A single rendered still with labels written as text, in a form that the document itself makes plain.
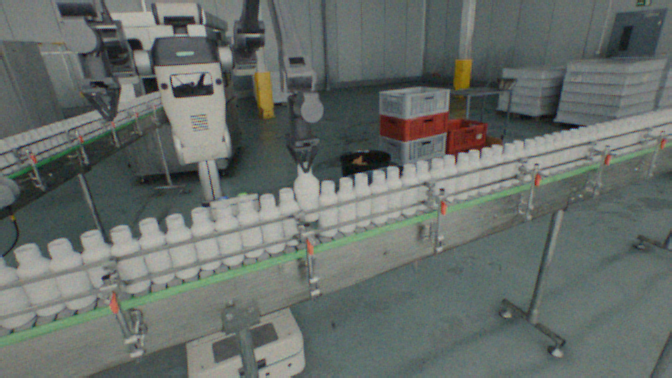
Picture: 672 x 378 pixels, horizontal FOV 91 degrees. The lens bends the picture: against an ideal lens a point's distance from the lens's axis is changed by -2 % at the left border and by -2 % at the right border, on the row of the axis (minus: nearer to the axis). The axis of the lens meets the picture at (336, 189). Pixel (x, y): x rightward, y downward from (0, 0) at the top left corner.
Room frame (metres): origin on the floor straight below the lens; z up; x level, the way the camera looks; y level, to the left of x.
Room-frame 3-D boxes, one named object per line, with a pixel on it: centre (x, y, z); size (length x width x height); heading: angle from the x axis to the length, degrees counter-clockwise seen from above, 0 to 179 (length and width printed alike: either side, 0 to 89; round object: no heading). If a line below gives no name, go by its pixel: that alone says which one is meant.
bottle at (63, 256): (0.63, 0.61, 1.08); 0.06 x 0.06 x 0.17
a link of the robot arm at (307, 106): (0.85, 0.07, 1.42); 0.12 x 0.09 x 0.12; 24
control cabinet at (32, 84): (5.79, 5.16, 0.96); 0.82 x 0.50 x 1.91; 7
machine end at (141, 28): (4.89, 2.13, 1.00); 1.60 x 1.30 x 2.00; 7
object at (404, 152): (3.44, -0.83, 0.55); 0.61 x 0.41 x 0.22; 122
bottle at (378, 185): (0.97, -0.13, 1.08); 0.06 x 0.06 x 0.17
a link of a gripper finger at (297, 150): (0.88, 0.09, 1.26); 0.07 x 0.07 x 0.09; 25
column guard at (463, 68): (10.44, -3.94, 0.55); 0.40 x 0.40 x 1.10; 25
